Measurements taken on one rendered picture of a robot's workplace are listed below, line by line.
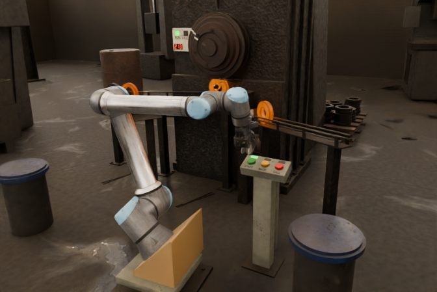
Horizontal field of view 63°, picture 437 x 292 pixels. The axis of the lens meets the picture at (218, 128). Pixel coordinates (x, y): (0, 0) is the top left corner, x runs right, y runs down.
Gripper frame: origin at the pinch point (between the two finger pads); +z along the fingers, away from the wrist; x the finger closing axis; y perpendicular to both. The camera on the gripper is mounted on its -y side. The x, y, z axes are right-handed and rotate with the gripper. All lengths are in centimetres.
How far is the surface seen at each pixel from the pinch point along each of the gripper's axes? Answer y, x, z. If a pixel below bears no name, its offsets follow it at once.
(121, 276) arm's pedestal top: 68, -44, 33
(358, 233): 19, 56, 18
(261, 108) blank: -58, -19, 14
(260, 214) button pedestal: 12.6, 6.8, 30.8
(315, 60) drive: -161, -11, 29
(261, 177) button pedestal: 5.5, 7.2, 11.0
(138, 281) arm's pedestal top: 67, -34, 33
